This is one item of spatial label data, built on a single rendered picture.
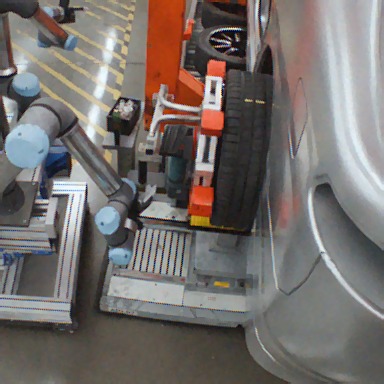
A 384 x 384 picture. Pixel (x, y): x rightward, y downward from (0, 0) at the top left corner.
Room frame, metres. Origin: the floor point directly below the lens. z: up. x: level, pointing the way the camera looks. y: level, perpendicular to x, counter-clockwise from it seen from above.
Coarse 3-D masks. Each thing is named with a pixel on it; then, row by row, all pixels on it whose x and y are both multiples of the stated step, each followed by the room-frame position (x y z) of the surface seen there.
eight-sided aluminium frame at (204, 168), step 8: (208, 80) 1.51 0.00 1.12; (216, 80) 1.51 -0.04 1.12; (208, 88) 1.45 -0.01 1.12; (216, 88) 1.48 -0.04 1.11; (208, 96) 1.40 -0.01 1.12; (216, 96) 1.40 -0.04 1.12; (208, 104) 1.34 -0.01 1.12; (216, 104) 1.35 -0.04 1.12; (200, 136) 1.24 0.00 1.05; (200, 144) 1.22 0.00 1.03; (200, 152) 1.20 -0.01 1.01; (200, 160) 1.18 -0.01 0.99; (208, 160) 1.20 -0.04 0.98; (200, 168) 1.16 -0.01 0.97; (208, 168) 1.17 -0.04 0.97; (200, 176) 1.16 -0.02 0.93; (208, 176) 1.16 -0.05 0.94; (208, 184) 1.16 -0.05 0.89
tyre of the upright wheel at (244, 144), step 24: (240, 72) 1.53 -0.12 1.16; (240, 96) 1.35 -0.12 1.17; (264, 96) 1.38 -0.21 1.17; (240, 120) 1.26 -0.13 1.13; (264, 120) 1.28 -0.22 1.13; (240, 144) 1.20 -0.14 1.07; (264, 144) 1.21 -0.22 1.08; (240, 168) 1.14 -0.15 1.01; (264, 168) 1.15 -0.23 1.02; (216, 192) 1.13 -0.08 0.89; (240, 192) 1.11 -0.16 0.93; (216, 216) 1.11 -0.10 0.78; (240, 216) 1.10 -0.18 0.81
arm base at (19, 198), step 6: (18, 186) 1.04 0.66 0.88; (12, 192) 0.99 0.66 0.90; (18, 192) 1.02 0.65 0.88; (6, 198) 0.97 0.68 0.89; (12, 198) 0.98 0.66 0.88; (18, 198) 1.00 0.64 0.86; (24, 198) 1.03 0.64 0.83; (0, 204) 0.95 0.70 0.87; (6, 204) 0.96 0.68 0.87; (12, 204) 0.98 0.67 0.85; (18, 204) 0.99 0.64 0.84; (0, 210) 0.94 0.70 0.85; (6, 210) 0.95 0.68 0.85; (12, 210) 0.96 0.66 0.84
